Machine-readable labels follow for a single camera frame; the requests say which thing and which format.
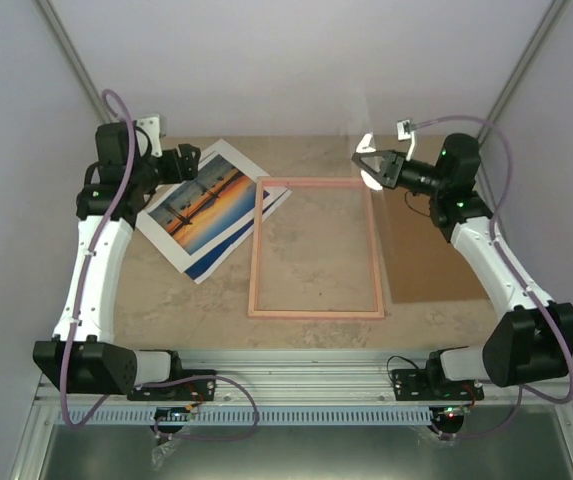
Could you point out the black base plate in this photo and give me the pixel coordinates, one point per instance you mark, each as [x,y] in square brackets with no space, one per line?
[417,385]
[197,386]

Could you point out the sunset photo print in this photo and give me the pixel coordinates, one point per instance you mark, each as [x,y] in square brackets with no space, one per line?
[206,205]

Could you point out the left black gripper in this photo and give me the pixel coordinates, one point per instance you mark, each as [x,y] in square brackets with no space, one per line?
[190,167]

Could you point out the corner aluminium post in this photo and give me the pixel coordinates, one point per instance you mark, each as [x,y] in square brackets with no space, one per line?
[72,58]
[533,47]

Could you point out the brown cardboard backing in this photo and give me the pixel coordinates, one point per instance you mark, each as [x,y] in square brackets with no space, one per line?
[421,266]

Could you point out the right corner aluminium post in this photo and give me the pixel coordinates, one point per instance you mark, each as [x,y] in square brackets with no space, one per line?
[533,47]

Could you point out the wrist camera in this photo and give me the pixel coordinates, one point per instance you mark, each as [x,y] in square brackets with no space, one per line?
[150,130]
[406,131]

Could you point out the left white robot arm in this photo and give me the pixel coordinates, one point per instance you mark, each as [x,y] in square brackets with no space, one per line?
[82,357]

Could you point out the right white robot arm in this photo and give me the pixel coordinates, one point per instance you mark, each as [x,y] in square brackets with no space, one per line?
[531,345]

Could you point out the white mat board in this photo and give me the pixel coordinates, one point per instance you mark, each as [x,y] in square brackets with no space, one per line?
[236,160]

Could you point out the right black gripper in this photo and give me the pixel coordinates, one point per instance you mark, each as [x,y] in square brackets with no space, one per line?
[391,167]

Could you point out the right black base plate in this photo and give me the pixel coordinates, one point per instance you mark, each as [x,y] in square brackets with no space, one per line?
[417,385]

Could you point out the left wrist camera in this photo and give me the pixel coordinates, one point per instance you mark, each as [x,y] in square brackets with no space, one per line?
[150,130]

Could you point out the pink picture frame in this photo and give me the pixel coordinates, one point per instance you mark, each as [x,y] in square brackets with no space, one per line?
[316,256]

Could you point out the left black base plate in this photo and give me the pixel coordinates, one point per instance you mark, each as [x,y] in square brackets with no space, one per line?
[197,386]

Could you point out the left corner aluminium post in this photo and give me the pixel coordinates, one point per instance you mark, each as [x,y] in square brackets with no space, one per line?
[72,58]

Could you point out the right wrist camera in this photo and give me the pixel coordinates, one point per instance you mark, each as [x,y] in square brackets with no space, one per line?
[406,131]

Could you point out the aluminium rail base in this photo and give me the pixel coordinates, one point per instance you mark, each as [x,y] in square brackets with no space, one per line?
[313,377]

